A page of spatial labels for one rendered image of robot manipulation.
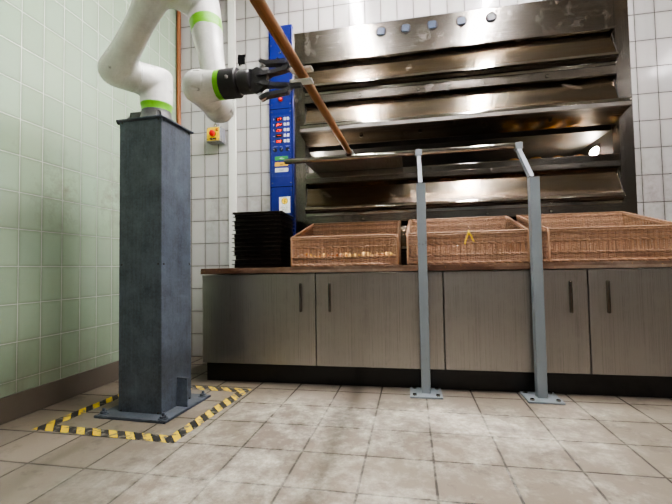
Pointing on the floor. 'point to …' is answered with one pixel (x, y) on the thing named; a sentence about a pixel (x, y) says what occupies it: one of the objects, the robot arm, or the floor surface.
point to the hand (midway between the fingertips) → (301, 75)
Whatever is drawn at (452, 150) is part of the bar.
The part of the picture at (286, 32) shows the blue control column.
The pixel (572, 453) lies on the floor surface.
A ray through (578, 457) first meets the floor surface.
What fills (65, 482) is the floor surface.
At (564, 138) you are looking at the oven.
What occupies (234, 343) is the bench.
